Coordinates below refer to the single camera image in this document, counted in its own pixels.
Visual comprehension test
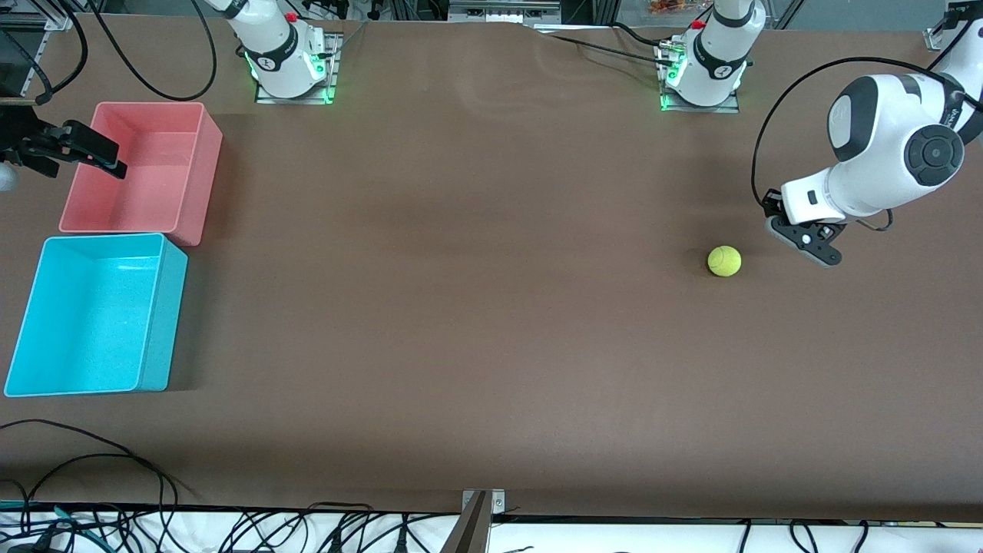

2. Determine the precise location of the yellow-green tennis ball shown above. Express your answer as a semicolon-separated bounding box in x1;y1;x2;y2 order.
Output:
707;245;743;278

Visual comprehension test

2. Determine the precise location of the pink plastic bin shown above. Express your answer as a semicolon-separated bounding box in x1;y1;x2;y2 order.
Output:
59;101;224;247

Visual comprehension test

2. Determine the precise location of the blue plastic bin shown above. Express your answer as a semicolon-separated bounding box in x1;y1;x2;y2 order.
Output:
4;233;189;398

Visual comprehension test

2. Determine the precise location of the aluminium profile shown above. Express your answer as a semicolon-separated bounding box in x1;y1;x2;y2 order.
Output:
924;0;968;51

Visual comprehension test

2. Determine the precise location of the grey metal device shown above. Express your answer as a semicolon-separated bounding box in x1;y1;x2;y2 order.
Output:
448;0;562;24

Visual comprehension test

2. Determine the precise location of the grey metal bar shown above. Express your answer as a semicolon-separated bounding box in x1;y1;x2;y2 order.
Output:
439;492;492;553

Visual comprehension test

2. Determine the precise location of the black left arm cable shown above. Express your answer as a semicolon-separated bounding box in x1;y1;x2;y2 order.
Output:
751;56;968;208

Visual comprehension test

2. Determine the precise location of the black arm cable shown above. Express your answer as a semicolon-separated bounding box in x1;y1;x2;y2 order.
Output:
751;56;968;208
86;0;218;101

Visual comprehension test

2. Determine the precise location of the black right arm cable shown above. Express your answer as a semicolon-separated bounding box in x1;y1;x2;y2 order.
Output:
86;0;218;101

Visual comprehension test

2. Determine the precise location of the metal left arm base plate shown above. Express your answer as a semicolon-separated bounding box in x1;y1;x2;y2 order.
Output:
659;38;742;114

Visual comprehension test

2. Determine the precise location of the black base cable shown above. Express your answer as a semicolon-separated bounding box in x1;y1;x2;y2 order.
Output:
532;28;673;66
611;21;677;48

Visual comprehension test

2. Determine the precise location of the long black loose cable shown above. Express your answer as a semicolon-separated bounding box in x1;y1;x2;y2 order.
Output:
15;453;199;508
0;419;179;538

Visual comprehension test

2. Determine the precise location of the teal cable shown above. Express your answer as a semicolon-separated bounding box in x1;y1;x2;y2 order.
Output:
0;499;101;538

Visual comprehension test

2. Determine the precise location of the metal clamp bracket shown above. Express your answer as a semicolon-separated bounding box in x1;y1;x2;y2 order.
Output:
462;488;506;515

